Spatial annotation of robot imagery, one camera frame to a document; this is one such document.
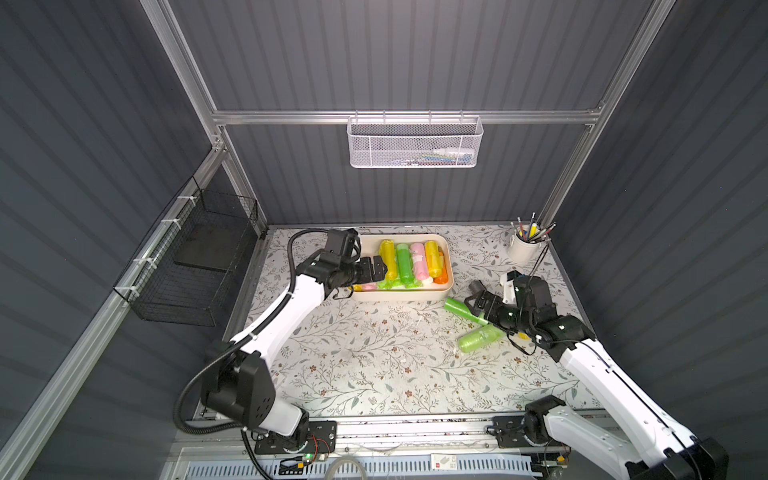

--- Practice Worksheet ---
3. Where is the floral table mat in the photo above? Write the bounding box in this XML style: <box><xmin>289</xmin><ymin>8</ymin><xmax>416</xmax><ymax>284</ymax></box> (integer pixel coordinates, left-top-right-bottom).
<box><xmin>246</xmin><ymin>225</ymin><xmax>602</xmax><ymax>417</ymax></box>

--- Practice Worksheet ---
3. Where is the grey trash bag roll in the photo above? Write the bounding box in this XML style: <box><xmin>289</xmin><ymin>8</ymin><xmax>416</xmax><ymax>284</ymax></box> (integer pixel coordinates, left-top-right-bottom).
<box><xmin>469</xmin><ymin>280</ymin><xmax>486</xmax><ymax>294</ymax></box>

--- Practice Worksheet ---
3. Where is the light green roll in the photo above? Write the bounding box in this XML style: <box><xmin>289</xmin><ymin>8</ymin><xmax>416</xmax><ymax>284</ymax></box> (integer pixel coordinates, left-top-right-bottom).
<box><xmin>458</xmin><ymin>324</ymin><xmax>505</xmax><ymax>353</ymax></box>

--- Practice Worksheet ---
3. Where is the white pen cup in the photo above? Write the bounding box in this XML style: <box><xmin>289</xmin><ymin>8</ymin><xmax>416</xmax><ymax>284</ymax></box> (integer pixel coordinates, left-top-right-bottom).
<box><xmin>507</xmin><ymin>231</ymin><xmax>541</xmax><ymax>266</ymax></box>

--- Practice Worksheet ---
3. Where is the dark green roll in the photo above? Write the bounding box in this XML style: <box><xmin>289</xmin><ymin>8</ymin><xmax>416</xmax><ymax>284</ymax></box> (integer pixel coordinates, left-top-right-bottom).
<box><xmin>396</xmin><ymin>243</ymin><xmax>416</xmax><ymax>288</ymax></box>
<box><xmin>443</xmin><ymin>298</ymin><xmax>488</xmax><ymax>326</ymax></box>

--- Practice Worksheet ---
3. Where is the white plastic storage box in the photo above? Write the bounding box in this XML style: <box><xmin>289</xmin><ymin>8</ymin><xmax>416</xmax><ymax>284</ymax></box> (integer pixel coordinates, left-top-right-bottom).
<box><xmin>352</xmin><ymin>233</ymin><xmax>454</xmax><ymax>302</ymax></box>

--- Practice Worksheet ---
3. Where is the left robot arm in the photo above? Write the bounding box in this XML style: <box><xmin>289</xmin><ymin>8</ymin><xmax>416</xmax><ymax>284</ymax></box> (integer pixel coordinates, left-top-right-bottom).
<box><xmin>172</xmin><ymin>228</ymin><xmax>394</xmax><ymax>443</ymax></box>

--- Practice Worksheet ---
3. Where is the black wire side basket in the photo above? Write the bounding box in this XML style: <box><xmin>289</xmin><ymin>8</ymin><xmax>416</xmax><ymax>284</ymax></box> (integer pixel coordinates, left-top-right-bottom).
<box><xmin>113</xmin><ymin>184</ymin><xmax>264</xmax><ymax>327</ymax></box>

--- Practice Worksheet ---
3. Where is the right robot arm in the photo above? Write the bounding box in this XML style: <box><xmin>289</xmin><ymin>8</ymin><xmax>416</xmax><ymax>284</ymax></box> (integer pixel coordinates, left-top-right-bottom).
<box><xmin>464</xmin><ymin>271</ymin><xmax>729</xmax><ymax>479</ymax></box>

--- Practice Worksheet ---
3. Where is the orange trash bag roll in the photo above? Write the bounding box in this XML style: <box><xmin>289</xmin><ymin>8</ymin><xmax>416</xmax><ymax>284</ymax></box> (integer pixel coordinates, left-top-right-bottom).
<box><xmin>433</xmin><ymin>249</ymin><xmax>449</xmax><ymax>285</ymax></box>

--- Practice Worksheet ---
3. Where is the white wire wall basket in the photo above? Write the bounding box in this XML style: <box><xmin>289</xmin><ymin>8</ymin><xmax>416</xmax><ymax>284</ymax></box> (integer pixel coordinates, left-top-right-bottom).
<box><xmin>346</xmin><ymin>115</ymin><xmax>484</xmax><ymax>169</ymax></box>

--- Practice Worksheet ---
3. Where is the yellow roll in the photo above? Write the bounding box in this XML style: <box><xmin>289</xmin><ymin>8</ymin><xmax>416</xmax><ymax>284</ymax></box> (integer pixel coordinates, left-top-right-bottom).
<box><xmin>379</xmin><ymin>239</ymin><xmax>398</xmax><ymax>282</ymax></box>
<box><xmin>424</xmin><ymin>240</ymin><xmax>443</xmax><ymax>279</ymax></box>

